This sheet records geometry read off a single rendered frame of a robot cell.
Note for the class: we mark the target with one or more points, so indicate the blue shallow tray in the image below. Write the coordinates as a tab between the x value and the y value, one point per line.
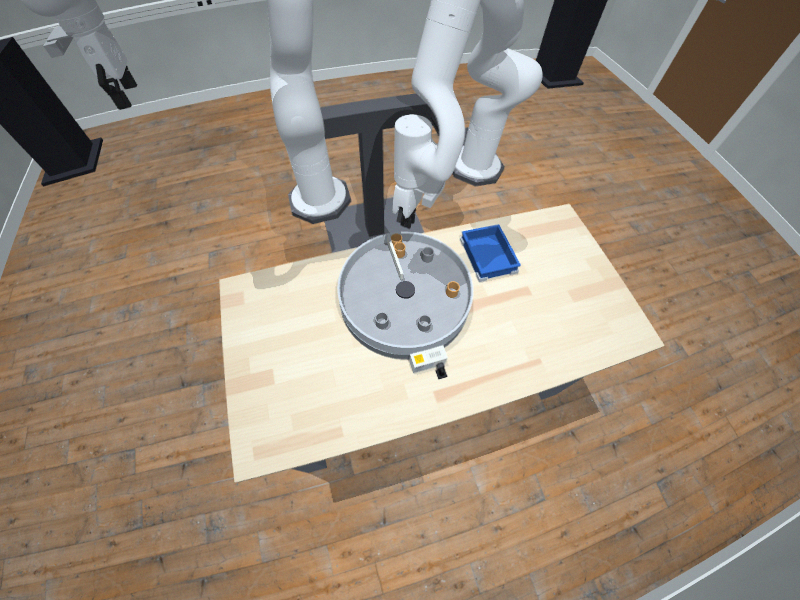
489	249

